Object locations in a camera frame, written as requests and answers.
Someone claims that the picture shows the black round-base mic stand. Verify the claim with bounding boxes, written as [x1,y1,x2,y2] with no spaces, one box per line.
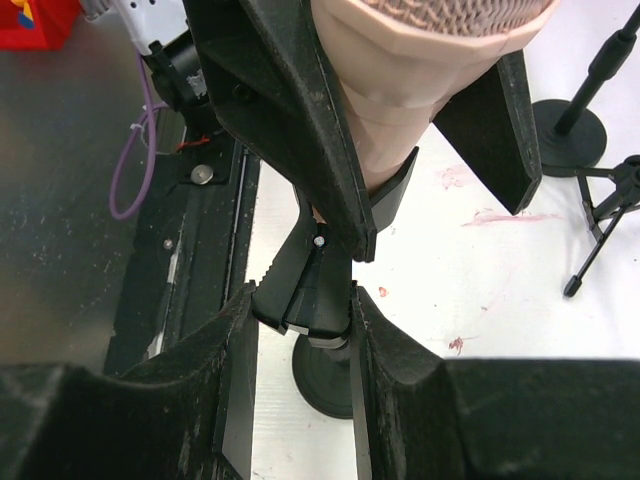
[533,9,639,177]

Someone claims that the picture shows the black tripod shock-mount stand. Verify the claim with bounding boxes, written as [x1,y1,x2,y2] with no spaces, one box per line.
[563,155,639,298]

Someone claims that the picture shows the black front mounting rail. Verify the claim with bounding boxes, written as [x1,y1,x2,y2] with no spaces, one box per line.
[103,133,260,376]

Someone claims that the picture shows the black clip mic stand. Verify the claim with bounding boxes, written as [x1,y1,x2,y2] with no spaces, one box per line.
[252,192,383,419]

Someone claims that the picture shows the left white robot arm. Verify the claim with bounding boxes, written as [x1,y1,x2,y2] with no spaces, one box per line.
[115,1,557,261]

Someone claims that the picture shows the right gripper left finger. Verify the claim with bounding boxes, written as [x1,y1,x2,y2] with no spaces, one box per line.
[1,284,258,479]

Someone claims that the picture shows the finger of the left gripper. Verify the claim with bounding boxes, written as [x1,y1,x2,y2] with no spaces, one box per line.
[434,50,542,215]
[184,1,376,262]

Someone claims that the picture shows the peach microphone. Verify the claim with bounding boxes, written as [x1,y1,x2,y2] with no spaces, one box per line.
[311,0,557,191]

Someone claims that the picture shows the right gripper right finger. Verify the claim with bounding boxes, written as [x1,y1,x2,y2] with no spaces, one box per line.
[350,286,639,479]

